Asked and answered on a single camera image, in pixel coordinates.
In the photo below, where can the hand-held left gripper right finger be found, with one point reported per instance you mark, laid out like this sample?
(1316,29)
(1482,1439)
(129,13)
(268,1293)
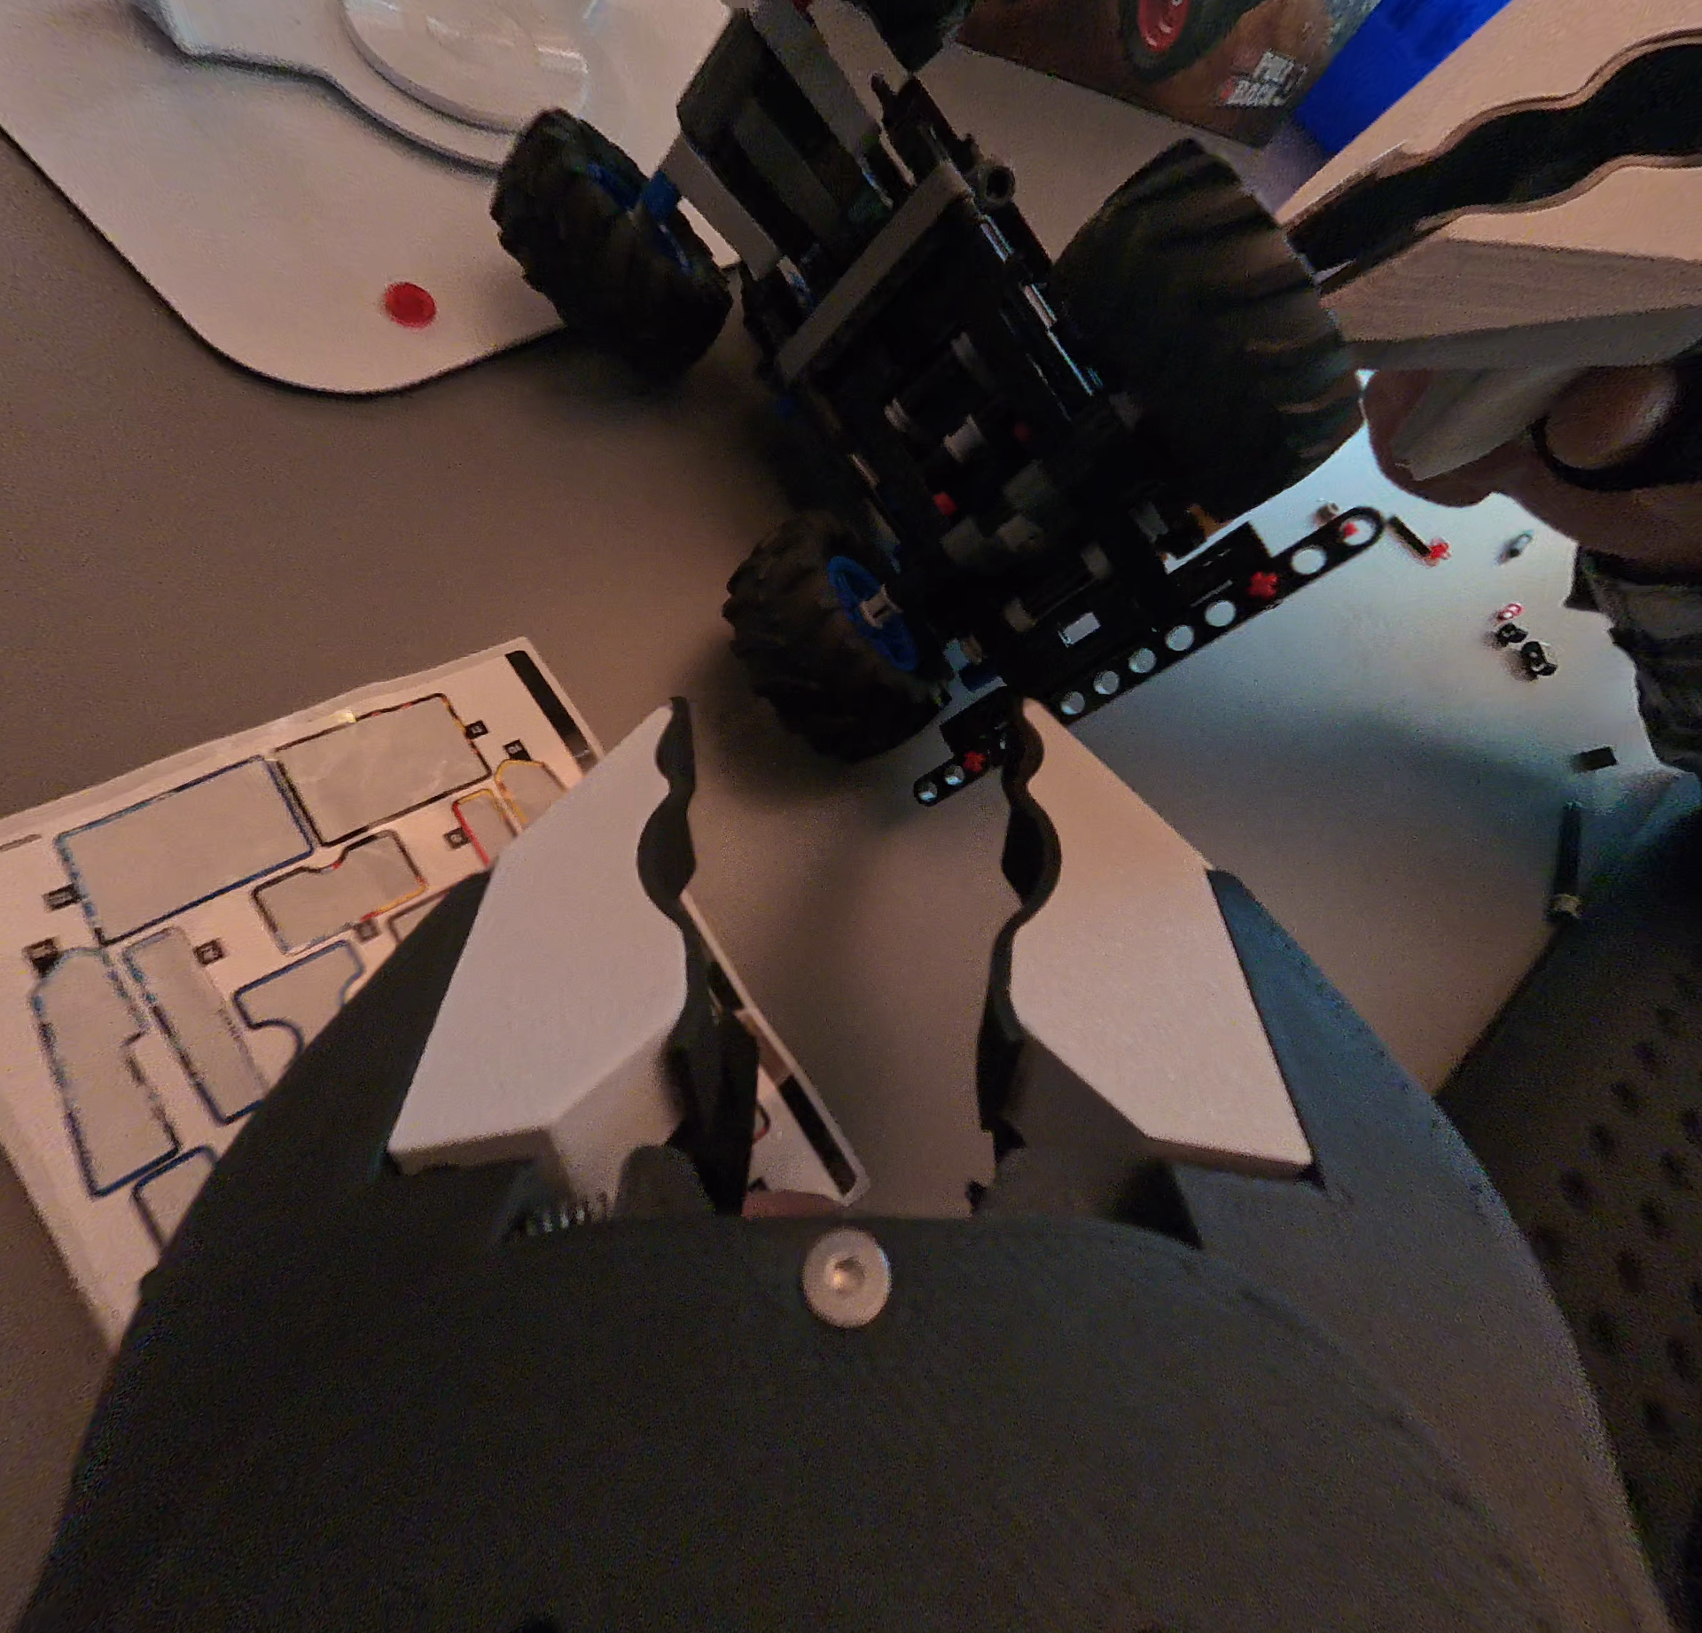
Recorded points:
(1144,996)

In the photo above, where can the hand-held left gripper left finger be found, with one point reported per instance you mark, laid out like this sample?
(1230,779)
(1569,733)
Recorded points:
(559,969)

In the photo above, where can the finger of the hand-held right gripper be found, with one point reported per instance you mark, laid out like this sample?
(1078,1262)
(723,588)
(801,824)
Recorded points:
(1528,51)
(1528,290)

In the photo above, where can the brick-built monster truck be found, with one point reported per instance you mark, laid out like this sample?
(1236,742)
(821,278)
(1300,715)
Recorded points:
(931,370)

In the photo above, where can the grey desk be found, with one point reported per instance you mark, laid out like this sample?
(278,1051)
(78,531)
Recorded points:
(332,529)

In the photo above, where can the person's right hand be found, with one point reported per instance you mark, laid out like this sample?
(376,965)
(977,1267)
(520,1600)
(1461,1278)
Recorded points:
(1622,423)

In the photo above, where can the blue storage bin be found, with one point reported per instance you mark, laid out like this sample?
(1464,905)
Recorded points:
(1410,24)

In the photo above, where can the monster truck toy box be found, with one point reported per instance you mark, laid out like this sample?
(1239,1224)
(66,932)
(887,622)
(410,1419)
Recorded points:
(1197,38)

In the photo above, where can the black connector piece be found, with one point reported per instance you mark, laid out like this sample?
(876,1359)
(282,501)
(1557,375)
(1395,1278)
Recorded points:
(1539,659)

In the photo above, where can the sticker sheet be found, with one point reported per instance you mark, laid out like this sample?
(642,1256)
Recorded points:
(172,836)

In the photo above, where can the long black axle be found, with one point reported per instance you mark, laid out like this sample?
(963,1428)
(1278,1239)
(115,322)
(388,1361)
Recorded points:
(1569,863)

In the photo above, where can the dark perforated chair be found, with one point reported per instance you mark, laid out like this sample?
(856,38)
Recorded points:
(1596,1129)

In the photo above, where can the white book stand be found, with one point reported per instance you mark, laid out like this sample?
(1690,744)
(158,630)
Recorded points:
(199,198)

